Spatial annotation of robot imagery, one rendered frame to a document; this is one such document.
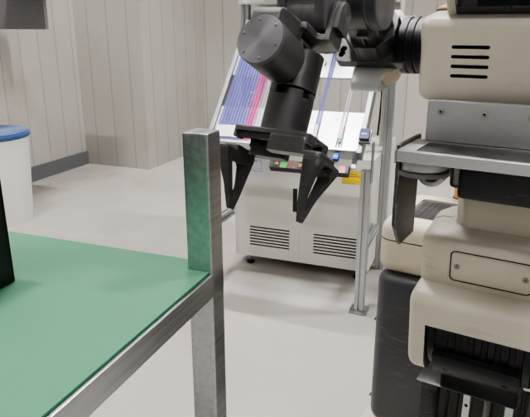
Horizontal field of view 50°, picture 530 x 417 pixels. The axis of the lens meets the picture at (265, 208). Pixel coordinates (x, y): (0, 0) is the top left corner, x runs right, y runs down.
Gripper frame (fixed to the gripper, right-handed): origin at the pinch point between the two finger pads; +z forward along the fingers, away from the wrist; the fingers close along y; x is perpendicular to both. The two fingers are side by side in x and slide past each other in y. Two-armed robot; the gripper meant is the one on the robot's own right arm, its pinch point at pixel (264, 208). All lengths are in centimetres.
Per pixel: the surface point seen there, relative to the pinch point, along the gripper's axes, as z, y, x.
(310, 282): 15, -76, 202
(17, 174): -6, -273, 176
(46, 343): 16.6, -3.4, -25.1
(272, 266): 12, -102, 209
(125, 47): -134, -320, 282
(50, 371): 17.7, 0.2, -27.4
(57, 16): -144, -368, 247
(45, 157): -29, -361, 267
